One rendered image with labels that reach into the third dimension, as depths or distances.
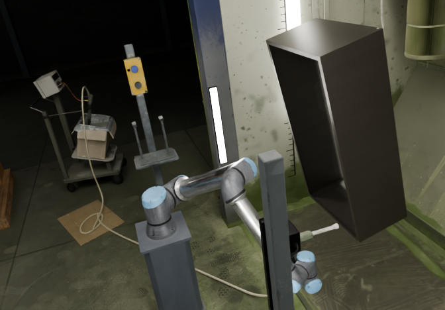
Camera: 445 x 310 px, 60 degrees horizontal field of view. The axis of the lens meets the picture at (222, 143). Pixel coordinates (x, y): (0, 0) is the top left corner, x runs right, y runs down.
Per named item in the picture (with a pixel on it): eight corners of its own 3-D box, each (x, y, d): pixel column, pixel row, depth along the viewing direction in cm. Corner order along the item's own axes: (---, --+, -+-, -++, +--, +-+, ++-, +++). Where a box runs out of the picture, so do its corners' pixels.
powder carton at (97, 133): (79, 138, 459) (80, 107, 444) (116, 143, 467) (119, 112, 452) (68, 158, 410) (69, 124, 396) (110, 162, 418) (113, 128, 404)
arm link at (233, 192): (219, 175, 183) (302, 294, 181) (234, 163, 192) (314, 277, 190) (206, 183, 192) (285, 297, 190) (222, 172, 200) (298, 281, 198)
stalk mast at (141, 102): (173, 226, 350) (132, 43, 282) (174, 230, 345) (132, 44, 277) (166, 228, 349) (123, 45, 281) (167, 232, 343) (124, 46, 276)
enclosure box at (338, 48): (348, 174, 291) (316, 17, 236) (407, 216, 238) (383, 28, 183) (308, 195, 286) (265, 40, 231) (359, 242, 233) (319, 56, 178)
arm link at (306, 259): (307, 264, 189) (310, 285, 194) (318, 250, 197) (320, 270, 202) (291, 259, 195) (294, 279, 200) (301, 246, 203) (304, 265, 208)
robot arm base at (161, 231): (148, 243, 229) (145, 230, 225) (144, 226, 246) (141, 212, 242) (179, 234, 234) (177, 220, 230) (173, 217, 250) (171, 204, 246)
